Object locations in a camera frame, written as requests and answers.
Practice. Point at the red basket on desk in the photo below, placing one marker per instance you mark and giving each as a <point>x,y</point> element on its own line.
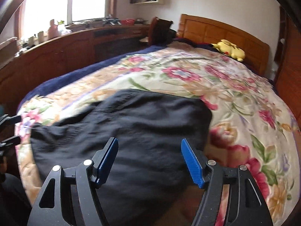
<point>128,22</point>

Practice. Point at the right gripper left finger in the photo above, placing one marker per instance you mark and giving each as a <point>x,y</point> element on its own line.
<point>53,205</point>

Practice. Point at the wooden chair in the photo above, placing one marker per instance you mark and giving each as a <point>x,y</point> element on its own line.
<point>159,33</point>

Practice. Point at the long wooden desk cabinet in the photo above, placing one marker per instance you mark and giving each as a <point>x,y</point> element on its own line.
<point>62,55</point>

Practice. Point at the floral bed blanket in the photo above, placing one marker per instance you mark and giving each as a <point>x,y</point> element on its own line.
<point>251,123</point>

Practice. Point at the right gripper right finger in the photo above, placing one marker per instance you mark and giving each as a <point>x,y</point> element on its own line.
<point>245,204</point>

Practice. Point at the black jacket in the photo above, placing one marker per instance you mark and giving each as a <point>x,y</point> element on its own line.
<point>149,173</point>

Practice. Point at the wooden slatted wardrobe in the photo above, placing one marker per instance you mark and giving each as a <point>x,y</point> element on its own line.
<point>287,79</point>

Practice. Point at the navy blue velvet blanket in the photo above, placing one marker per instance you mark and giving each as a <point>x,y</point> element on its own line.
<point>56,83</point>

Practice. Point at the pink bottle on desk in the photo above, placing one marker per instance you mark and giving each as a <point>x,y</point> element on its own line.
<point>53,30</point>

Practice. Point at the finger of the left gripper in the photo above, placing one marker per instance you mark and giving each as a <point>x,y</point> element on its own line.
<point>7,144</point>
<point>7,120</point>

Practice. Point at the yellow plush toy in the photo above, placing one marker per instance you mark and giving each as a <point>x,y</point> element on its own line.
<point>229,49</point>

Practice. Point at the wooden bed headboard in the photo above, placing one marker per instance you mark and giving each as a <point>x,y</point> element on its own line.
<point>205,30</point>

